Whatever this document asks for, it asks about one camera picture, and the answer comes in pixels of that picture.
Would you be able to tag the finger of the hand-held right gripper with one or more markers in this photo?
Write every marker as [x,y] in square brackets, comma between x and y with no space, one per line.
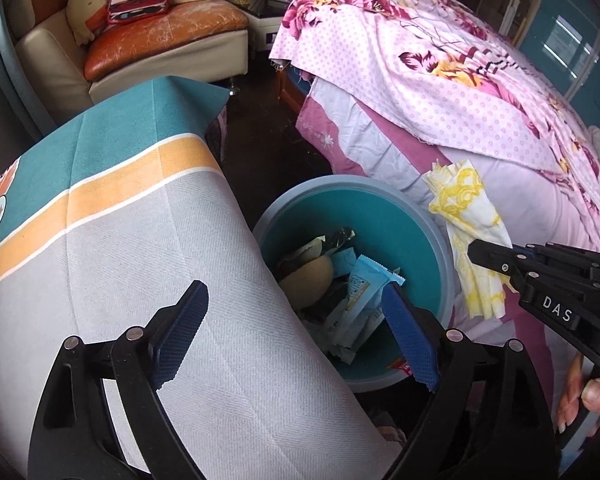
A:
[495,260]
[555,302]

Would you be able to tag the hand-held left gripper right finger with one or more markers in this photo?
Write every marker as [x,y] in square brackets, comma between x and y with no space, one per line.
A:
[410,335]

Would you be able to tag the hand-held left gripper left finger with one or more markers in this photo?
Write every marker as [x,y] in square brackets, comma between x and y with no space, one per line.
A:
[177,332]

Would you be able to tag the yellow white napkin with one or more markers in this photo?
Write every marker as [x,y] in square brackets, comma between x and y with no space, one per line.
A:
[462,240]

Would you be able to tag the light blue snack wrapper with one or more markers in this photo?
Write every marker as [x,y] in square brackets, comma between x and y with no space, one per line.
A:
[362,290]

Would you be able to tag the small blue wrapper piece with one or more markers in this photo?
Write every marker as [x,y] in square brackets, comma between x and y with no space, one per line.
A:
[344,260]

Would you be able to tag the blue round trash bin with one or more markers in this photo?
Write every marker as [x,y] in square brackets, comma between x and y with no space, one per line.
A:
[380,220]

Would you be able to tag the black gold wrapper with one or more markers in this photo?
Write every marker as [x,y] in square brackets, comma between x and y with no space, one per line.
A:
[340,237]

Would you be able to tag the teal grey printed tablecloth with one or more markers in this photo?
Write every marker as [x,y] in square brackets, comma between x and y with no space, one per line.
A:
[130,240]

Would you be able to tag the purple pink bed cover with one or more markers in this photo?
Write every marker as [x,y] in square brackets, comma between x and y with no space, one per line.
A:
[380,145]

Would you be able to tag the pink floral bedsheet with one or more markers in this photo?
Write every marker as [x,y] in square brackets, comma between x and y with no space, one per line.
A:
[430,60]

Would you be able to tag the teal cabinet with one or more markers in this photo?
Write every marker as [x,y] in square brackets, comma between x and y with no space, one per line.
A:
[565,25]

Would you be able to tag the orange sofa seat cushion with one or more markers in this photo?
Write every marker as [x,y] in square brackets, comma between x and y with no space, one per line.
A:
[170,30]

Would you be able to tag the cream leather sofa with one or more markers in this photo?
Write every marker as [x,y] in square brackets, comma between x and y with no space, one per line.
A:
[50,55]

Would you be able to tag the white side table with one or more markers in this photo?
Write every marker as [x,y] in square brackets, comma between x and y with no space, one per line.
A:
[265,25]

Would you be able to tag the cream printed throw pillow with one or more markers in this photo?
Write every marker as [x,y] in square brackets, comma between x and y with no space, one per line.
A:
[87,5]

